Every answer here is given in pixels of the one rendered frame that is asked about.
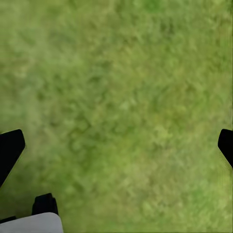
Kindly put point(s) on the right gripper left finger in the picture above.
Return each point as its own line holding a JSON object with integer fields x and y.
{"x": 12, "y": 145}

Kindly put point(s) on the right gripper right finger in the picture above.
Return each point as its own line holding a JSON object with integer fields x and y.
{"x": 225, "y": 143}

